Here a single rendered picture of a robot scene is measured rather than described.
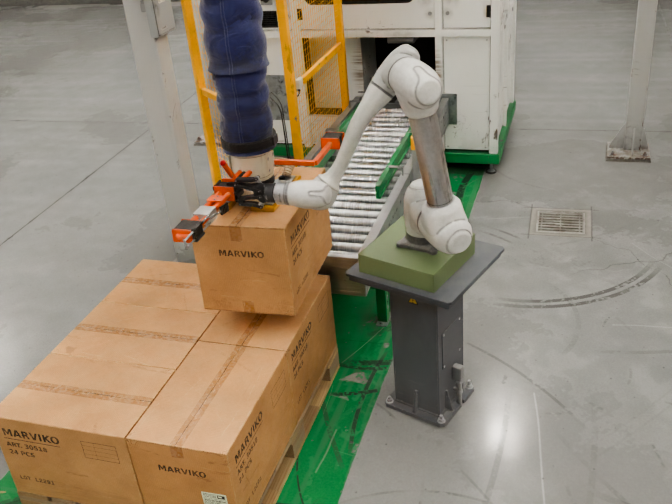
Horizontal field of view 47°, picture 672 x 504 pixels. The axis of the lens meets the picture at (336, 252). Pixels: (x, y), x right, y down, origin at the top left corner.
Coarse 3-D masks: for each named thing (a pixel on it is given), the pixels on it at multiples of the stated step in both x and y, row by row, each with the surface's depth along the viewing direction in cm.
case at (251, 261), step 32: (224, 224) 303; (256, 224) 301; (288, 224) 300; (320, 224) 344; (224, 256) 309; (256, 256) 305; (288, 256) 302; (320, 256) 346; (224, 288) 317; (256, 288) 313; (288, 288) 309
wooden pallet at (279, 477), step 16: (336, 352) 383; (336, 368) 385; (320, 384) 377; (320, 400) 366; (304, 416) 358; (304, 432) 345; (288, 448) 333; (288, 464) 332; (272, 480) 310; (32, 496) 313; (272, 496) 317
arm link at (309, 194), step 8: (296, 184) 287; (304, 184) 286; (312, 184) 285; (320, 184) 285; (288, 192) 287; (296, 192) 286; (304, 192) 285; (312, 192) 284; (320, 192) 284; (328, 192) 285; (288, 200) 288; (296, 200) 286; (304, 200) 285; (312, 200) 285; (320, 200) 284; (328, 200) 286; (304, 208) 292; (312, 208) 291
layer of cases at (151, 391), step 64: (128, 320) 345; (192, 320) 340; (256, 320) 336; (320, 320) 356; (64, 384) 308; (128, 384) 304; (192, 384) 301; (256, 384) 298; (64, 448) 291; (128, 448) 281; (192, 448) 270; (256, 448) 292
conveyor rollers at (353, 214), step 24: (384, 120) 543; (408, 120) 537; (360, 144) 507; (384, 144) 502; (360, 168) 475; (384, 168) 470; (360, 192) 442; (384, 192) 438; (336, 216) 422; (360, 216) 418; (336, 240) 397; (360, 240) 393
